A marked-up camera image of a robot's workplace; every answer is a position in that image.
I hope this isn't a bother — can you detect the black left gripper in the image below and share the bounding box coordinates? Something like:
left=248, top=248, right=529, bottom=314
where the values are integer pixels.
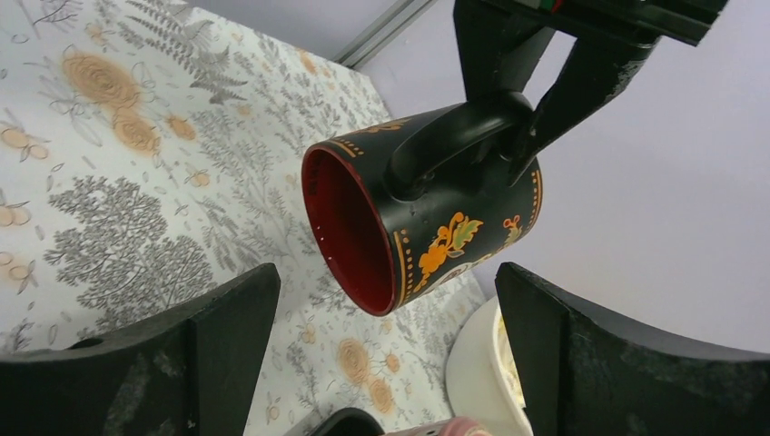
left=453, top=0, right=727, bottom=183

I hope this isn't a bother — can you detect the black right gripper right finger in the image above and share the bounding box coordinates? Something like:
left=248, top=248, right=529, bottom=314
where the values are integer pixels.
left=495, top=263, right=769, bottom=435

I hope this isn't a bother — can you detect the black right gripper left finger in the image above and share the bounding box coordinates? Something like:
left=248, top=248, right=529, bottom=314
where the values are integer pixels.
left=1, top=263, right=281, bottom=435

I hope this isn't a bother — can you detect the pink patterned mug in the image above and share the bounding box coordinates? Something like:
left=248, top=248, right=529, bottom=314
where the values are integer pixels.
left=384, top=416, right=495, bottom=436

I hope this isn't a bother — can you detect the black mug with orange flowers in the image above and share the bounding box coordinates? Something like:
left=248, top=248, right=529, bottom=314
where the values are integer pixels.
left=301, top=92, right=543, bottom=316

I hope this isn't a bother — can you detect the white rectangular tub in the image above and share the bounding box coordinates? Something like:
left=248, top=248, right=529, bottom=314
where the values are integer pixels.
left=445, top=297, right=533, bottom=435

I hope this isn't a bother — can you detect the black rectangular tray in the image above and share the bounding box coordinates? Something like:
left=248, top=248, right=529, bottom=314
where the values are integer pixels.
left=309, top=407, right=385, bottom=436

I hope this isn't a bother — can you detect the floral patterned table mat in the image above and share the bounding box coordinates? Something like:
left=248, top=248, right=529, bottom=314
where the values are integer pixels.
left=1, top=1, right=484, bottom=435

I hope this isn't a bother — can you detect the aluminium frame rail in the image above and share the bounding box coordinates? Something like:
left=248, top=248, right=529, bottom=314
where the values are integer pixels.
left=333, top=0, right=436, bottom=70

